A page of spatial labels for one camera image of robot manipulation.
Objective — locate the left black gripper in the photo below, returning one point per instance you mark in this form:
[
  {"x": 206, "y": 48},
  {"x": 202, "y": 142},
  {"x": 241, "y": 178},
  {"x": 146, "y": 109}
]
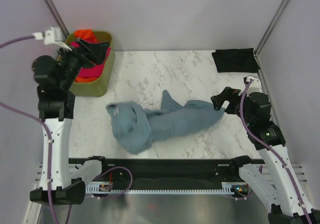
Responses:
[{"x": 97, "y": 51}]

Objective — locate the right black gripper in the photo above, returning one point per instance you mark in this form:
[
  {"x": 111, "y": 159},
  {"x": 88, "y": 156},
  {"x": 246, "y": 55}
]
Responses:
[{"x": 232, "y": 95}]

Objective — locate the blue-grey t-shirt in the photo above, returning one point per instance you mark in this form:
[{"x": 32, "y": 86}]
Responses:
[{"x": 136, "y": 128}]

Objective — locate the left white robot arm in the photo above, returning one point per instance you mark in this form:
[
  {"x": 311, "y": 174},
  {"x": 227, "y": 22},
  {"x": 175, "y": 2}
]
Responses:
[{"x": 57, "y": 185}]

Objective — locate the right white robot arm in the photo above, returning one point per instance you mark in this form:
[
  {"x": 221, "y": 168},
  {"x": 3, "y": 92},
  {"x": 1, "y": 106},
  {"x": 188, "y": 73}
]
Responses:
[{"x": 283, "y": 196}]

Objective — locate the magenta t-shirt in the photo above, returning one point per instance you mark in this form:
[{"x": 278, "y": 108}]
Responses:
[{"x": 97, "y": 53}]

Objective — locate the orange t-shirt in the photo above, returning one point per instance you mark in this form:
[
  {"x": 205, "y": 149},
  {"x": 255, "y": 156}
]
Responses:
[{"x": 85, "y": 34}]

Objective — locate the olive green plastic bin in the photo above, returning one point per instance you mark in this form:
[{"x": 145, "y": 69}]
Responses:
[{"x": 98, "y": 87}]

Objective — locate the folded black t-shirt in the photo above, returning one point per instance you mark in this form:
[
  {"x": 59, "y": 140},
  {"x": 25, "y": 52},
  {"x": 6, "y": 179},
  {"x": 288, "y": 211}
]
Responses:
[{"x": 235, "y": 61}]

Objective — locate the left aluminium frame post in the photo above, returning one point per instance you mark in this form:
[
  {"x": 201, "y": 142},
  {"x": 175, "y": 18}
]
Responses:
[{"x": 57, "y": 17}]

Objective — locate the aluminium frame post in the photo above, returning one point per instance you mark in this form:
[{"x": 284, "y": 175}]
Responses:
[
  {"x": 271, "y": 26},
  {"x": 57, "y": 17}
]

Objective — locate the white slotted cable duct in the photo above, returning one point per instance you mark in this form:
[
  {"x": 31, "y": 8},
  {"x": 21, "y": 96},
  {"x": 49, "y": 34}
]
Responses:
[{"x": 102, "y": 189}]

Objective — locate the aluminium extrusion rail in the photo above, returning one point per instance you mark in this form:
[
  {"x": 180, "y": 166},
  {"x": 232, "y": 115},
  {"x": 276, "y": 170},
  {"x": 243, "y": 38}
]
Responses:
[{"x": 297, "y": 174}]

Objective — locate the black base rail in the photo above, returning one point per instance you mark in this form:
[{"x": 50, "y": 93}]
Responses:
[{"x": 172, "y": 183}]

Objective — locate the right aluminium frame post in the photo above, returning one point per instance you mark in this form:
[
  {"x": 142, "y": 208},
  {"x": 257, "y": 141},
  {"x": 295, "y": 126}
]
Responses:
[{"x": 271, "y": 26}]

